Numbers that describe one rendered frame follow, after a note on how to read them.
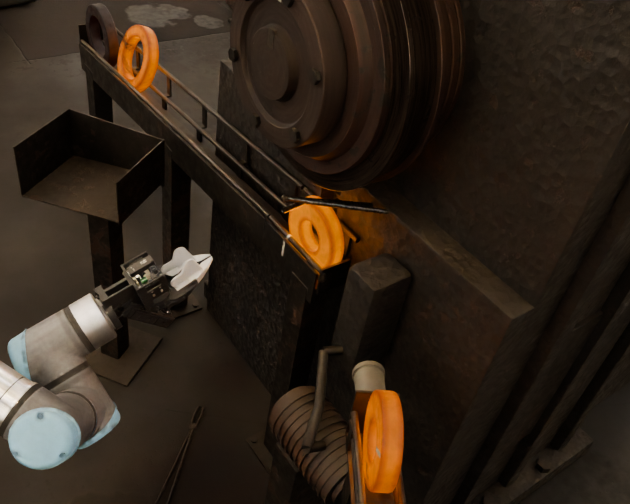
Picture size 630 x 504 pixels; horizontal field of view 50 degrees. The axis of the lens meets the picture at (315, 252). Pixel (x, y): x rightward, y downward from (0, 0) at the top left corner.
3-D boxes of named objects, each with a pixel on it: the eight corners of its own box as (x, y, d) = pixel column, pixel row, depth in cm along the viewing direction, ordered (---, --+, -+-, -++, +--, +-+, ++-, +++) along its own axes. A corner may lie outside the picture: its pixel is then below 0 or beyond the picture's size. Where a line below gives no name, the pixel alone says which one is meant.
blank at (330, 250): (310, 179, 137) (297, 183, 135) (353, 233, 130) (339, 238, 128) (294, 230, 148) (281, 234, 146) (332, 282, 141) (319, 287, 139)
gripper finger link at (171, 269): (205, 240, 122) (160, 266, 119) (213, 260, 126) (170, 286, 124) (197, 230, 123) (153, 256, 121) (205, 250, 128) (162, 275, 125)
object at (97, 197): (90, 311, 211) (68, 107, 164) (165, 340, 206) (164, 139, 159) (49, 356, 195) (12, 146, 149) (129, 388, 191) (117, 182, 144)
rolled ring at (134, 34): (114, 90, 201) (124, 92, 203) (145, 89, 188) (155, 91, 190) (119, 27, 199) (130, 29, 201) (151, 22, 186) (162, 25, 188)
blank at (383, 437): (377, 470, 115) (358, 469, 114) (388, 381, 114) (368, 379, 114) (397, 510, 99) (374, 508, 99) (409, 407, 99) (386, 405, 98)
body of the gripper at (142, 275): (167, 274, 116) (104, 311, 112) (181, 302, 122) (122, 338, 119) (148, 247, 120) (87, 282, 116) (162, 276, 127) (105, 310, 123)
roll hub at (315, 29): (246, 96, 129) (259, -57, 111) (331, 173, 113) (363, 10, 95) (221, 101, 126) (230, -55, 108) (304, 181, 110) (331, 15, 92)
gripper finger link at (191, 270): (213, 251, 120) (168, 277, 117) (221, 270, 125) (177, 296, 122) (205, 240, 122) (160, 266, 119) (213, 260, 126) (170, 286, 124)
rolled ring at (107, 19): (104, 13, 193) (115, 12, 195) (82, -3, 205) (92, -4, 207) (111, 75, 204) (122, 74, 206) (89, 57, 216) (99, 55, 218)
